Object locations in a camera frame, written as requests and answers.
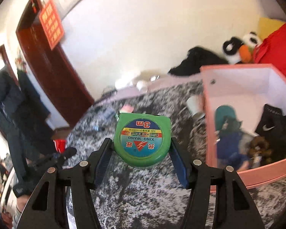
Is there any red small cup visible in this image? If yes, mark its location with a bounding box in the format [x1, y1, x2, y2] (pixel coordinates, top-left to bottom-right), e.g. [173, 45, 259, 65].
[54, 139, 66, 154]

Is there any black nike sock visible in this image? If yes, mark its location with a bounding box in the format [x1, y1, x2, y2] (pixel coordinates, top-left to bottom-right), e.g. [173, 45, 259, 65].
[255, 104, 286, 162]

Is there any yellow cushion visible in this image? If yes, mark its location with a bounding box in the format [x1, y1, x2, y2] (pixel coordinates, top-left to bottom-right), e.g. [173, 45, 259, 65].
[257, 17, 285, 40]

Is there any blue toy figure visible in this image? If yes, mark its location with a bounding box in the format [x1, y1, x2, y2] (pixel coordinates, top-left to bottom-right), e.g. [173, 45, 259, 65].
[216, 132, 248, 170]

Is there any panda plush toy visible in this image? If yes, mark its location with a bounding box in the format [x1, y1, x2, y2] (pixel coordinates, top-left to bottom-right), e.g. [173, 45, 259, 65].
[222, 31, 262, 65]

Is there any pink green sponge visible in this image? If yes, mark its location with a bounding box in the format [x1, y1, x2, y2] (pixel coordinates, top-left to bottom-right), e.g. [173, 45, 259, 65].
[119, 104, 134, 113]

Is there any wooden bead bracelet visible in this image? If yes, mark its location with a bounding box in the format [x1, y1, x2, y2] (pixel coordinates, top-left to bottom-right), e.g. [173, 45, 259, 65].
[248, 135, 272, 160]

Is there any white paper cup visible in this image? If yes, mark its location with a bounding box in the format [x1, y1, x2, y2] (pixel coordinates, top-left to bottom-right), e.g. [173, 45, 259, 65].
[136, 80, 148, 94]

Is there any red backpack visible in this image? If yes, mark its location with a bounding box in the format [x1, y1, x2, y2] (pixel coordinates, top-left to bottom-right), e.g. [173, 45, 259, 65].
[253, 23, 286, 76]

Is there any pink cardboard storage box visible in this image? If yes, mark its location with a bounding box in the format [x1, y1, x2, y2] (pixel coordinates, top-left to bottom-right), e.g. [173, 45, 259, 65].
[200, 63, 286, 192]

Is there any red door sign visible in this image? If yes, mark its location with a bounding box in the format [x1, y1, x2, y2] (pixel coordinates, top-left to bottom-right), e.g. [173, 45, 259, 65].
[39, 0, 64, 50]

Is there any pink bed sheet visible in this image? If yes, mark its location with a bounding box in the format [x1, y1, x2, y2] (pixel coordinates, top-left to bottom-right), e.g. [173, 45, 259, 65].
[106, 73, 202, 102]

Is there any black cloth garment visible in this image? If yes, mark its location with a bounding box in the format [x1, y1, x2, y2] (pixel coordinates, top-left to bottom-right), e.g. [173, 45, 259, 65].
[168, 47, 228, 77]

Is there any person in dark coat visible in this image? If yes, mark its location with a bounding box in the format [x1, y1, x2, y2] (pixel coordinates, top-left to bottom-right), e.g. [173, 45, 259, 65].
[0, 66, 51, 179]

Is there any clear plastic cup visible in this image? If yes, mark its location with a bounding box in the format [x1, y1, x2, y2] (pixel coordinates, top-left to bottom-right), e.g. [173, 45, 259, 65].
[186, 95, 205, 120]

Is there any teal sock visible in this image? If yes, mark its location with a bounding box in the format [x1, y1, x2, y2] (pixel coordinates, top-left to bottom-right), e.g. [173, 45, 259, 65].
[214, 105, 236, 131]

